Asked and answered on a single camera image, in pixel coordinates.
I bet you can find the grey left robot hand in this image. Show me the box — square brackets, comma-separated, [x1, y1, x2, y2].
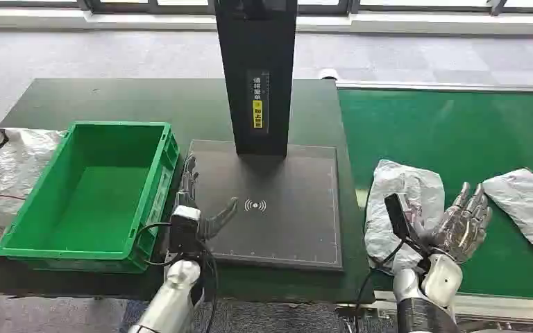
[169, 153, 239, 261]

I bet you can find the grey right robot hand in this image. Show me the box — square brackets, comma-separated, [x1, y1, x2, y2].
[412, 182, 493, 266]

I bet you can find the grey plastic parcel red print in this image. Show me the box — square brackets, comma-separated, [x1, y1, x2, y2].
[364, 159, 446, 277]

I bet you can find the grey plastic parcel bag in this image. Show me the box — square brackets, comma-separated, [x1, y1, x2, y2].
[482, 168, 533, 275]

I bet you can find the green conveyor belt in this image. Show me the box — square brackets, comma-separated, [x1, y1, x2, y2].
[337, 88, 533, 302]

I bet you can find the yellow and black column label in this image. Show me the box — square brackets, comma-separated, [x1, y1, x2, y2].
[248, 70, 270, 134]

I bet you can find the green plastic crate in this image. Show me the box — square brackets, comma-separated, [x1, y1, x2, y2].
[0, 121, 180, 275]

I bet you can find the black scanner column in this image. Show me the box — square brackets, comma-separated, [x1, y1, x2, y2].
[214, 0, 298, 157]

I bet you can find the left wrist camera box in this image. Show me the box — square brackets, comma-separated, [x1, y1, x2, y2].
[172, 205, 202, 223]

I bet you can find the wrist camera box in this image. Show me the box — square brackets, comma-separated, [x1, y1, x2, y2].
[384, 193, 416, 244]
[172, 205, 202, 223]

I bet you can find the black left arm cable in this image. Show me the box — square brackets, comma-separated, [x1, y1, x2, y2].
[135, 221, 219, 333]

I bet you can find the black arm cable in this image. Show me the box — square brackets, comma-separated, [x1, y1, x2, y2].
[353, 239, 407, 323]
[135, 221, 219, 333]

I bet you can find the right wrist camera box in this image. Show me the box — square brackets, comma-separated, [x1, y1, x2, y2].
[384, 193, 416, 244]

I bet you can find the black scanner base plate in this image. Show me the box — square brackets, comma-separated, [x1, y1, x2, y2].
[185, 139, 344, 272]

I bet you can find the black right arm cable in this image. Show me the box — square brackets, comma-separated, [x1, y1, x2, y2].
[353, 239, 407, 323]

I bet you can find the dark window frame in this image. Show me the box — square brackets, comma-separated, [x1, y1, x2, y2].
[0, 0, 533, 17]

